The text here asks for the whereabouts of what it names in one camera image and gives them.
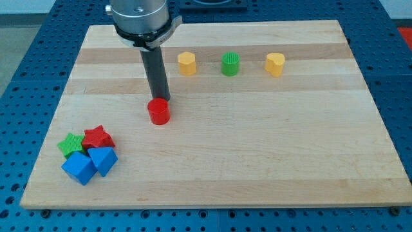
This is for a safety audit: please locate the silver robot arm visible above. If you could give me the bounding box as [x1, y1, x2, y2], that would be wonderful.
[105, 0, 183, 52]

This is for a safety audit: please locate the black mounting plate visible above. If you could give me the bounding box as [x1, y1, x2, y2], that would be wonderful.
[178, 0, 248, 10]

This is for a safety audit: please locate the green cylinder block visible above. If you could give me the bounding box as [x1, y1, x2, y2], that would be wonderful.
[221, 52, 240, 76]

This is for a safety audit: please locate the red cylinder block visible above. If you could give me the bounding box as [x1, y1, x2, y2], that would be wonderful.
[147, 98, 171, 125]

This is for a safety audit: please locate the blue triangle block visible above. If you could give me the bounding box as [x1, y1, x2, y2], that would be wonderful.
[88, 147, 118, 177]

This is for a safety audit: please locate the red star block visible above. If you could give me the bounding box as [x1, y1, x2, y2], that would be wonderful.
[82, 125, 115, 150]

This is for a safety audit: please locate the blue cube block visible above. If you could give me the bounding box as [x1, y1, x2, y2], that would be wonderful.
[61, 151, 97, 186]

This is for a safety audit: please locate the yellow heart block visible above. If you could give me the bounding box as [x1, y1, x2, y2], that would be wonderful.
[265, 53, 285, 77]

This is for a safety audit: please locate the wooden board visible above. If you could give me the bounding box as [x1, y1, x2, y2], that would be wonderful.
[21, 20, 411, 210]

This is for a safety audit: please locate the yellow hexagon block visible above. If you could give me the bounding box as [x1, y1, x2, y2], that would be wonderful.
[178, 52, 196, 76]

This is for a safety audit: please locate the green star block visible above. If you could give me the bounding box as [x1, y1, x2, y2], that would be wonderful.
[57, 133, 85, 159]

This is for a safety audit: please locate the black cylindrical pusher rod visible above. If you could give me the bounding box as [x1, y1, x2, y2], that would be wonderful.
[140, 47, 171, 101]

